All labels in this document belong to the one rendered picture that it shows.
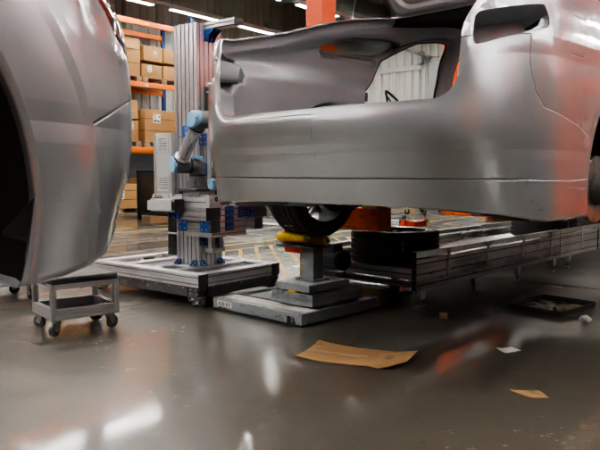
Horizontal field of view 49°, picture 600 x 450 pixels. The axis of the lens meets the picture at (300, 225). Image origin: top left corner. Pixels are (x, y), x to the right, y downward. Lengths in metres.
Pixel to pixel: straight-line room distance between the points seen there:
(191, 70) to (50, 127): 3.94
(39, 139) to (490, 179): 1.79
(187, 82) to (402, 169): 2.74
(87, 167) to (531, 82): 1.77
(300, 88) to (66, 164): 2.97
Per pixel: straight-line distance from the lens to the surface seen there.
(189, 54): 5.13
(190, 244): 5.10
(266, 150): 3.14
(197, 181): 4.76
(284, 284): 4.31
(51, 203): 1.20
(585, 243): 7.40
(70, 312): 4.05
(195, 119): 4.44
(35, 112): 1.17
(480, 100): 2.55
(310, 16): 5.14
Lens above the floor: 0.93
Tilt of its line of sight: 5 degrees down
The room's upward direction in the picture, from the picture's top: straight up
